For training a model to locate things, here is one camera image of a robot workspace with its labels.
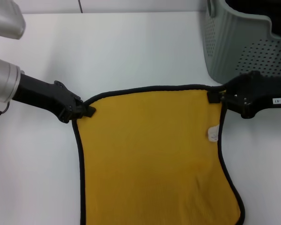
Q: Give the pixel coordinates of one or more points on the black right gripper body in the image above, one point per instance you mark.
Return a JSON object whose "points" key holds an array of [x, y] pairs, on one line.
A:
{"points": [[260, 93]]}

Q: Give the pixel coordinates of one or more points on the green and yellow towel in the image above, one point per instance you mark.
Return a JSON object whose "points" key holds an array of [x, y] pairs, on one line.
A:
{"points": [[150, 152]]}

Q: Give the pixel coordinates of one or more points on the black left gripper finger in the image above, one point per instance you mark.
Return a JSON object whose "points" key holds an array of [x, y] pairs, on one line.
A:
{"points": [[89, 112]]}

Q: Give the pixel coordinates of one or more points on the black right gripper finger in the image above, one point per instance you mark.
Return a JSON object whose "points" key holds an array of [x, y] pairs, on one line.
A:
{"points": [[214, 97]]}

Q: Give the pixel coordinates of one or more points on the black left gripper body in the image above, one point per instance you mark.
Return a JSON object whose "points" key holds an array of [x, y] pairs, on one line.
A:
{"points": [[42, 93]]}

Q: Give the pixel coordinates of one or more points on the grey perforated plastic storage box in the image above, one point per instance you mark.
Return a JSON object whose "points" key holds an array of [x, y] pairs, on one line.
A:
{"points": [[227, 47]]}

